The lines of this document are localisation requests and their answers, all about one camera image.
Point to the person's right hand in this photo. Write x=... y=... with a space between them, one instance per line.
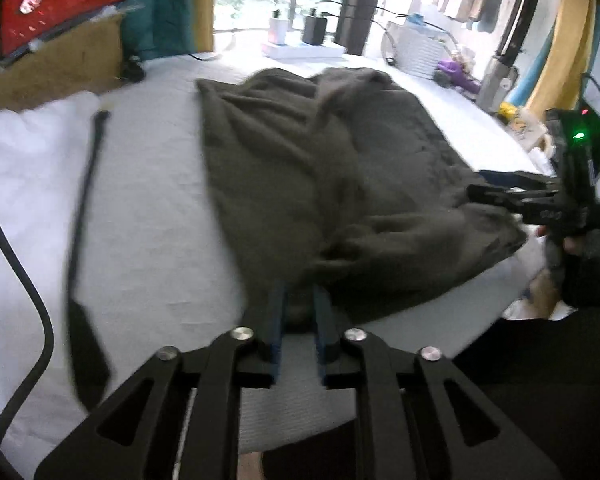
x=572 y=250

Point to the white bear print mug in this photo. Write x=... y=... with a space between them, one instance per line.
x=530 y=137

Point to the white power strip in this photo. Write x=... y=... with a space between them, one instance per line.
x=305 y=50

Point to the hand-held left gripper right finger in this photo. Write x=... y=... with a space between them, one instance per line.
x=321 y=330

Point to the black window post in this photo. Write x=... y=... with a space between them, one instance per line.
x=360 y=5

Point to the tablet with red screen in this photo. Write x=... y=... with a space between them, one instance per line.
x=60 y=5

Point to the black charger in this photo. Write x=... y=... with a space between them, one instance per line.
x=314 y=29

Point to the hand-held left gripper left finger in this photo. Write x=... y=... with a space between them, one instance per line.
x=278 y=320

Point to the white pillow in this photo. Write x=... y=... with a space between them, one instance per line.
x=30 y=150

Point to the yellow curtain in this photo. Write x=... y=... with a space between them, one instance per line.
x=570 y=55
x=203 y=5

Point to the teal curtain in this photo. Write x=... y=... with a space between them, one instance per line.
x=155 y=5

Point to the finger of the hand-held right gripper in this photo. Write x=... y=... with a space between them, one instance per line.
x=520 y=179
x=520 y=202

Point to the white charger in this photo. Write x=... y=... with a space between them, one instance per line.
x=279 y=30

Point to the dark olive t-shirt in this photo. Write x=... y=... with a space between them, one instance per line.
x=330 y=170

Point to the blue plastic bag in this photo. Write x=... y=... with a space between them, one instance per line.
x=415 y=19

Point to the cardboard box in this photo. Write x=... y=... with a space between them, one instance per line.
x=55 y=70

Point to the light blue curtain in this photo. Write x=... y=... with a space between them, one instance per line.
x=535 y=70

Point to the stainless steel tumbler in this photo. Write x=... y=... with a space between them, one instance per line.
x=497 y=82

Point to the yellow plastic bag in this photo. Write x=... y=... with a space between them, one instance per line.
x=511 y=112

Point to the white plastic basket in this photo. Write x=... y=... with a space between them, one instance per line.
x=422 y=52

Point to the purple plush toy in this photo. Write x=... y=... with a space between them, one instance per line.
x=455 y=72

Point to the black sliding door frame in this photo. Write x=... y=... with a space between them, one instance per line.
x=522 y=5

